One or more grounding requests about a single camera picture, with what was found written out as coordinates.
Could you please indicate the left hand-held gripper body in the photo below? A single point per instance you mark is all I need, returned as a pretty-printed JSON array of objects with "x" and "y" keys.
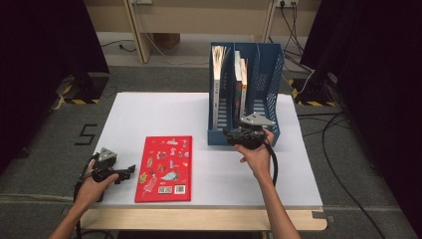
[{"x": 104, "y": 164}]

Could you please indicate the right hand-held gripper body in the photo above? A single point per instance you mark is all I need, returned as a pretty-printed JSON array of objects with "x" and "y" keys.
[{"x": 250, "y": 134}]

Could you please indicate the red book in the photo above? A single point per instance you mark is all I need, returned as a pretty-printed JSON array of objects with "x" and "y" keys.
[{"x": 164, "y": 169}]

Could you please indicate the teal night-scene book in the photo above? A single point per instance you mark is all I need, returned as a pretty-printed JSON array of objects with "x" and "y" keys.
[{"x": 237, "y": 86}]

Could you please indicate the yellow book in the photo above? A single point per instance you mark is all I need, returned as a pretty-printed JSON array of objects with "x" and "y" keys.
[{"x": 244, "y": 86}]

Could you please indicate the blue file rack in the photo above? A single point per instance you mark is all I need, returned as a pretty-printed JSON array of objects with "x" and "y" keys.
[{"x": 265, "y": 83}]

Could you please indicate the white book with picture grid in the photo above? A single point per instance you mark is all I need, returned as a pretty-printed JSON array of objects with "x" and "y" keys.
[{"x": 217, "y": 76}]

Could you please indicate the person's right hand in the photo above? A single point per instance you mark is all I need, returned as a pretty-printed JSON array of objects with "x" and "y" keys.
[{"x": 258, "y": 159}]

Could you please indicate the person's left hand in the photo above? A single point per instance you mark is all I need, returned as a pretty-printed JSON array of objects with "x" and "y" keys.
[{"x": 91, "y": 191}]

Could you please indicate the black stand base striped tape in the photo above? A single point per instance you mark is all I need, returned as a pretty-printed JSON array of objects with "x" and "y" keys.
[
  {"x": 315, "y": 91},
  {"x": 83, "y": 89}
]

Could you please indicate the light wooden table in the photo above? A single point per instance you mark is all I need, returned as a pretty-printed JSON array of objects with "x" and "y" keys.
[{"x": 199, "y": 219}]

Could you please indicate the grey tape piece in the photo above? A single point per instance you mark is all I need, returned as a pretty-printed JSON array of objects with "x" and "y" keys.
[{"x": 320, "y": 215}]

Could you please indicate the black curtain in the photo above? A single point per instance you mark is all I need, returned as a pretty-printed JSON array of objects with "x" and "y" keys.
[
  {"x": 381, "y": 66},
  {"x": 33, "y": 66}
]

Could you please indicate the beige wooden desk frame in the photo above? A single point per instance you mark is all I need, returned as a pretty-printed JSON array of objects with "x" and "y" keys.
[{"x": 199, "y": 20}]

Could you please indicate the white wall socket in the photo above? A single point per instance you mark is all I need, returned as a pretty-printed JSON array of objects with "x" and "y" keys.
[{"x": 287, "y": 3}]

